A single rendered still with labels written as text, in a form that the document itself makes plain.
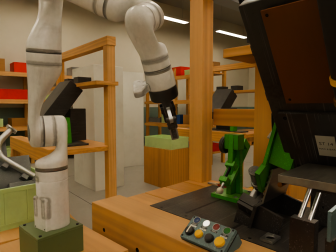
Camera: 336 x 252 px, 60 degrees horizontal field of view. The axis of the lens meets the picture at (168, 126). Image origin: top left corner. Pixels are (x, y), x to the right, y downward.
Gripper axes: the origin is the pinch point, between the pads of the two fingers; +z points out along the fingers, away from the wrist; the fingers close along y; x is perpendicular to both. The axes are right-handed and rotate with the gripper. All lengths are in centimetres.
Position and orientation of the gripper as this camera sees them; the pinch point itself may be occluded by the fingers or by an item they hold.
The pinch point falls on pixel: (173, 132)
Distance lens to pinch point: 82.2
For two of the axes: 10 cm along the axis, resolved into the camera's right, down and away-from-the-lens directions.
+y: -1.2, -4.2, 9.0
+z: 2.3, 8.7, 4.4
